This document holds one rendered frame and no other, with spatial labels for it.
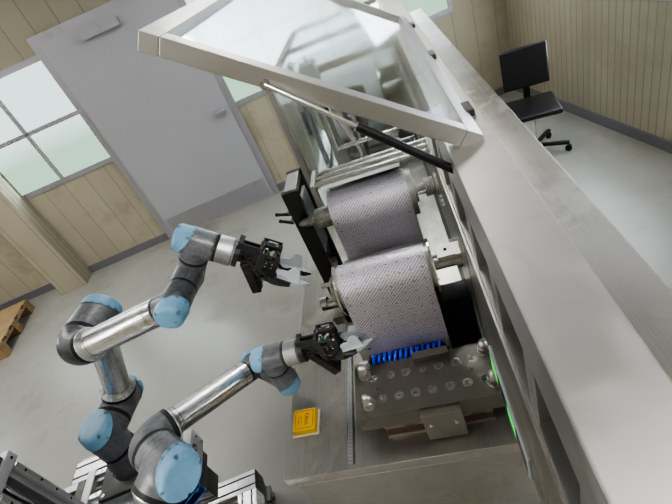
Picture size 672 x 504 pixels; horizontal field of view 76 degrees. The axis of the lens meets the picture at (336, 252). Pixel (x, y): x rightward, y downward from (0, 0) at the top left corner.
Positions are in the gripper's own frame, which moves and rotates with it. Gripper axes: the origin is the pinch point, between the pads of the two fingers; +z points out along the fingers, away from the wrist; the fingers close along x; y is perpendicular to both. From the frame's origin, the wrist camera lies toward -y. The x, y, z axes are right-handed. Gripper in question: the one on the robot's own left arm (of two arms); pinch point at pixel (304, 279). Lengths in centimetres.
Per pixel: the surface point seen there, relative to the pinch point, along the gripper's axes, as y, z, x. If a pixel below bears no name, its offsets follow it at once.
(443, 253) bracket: 22.4, 29.7, -1.9
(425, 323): 2.4, 34.2, -6.8
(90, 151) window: -174, -185, 298
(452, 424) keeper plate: -8, 44, -28
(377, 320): -1.2, 21.6, -6.7
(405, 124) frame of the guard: 55, 1, -20
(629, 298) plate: 49, 38, -41
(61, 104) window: -136, -212, 299
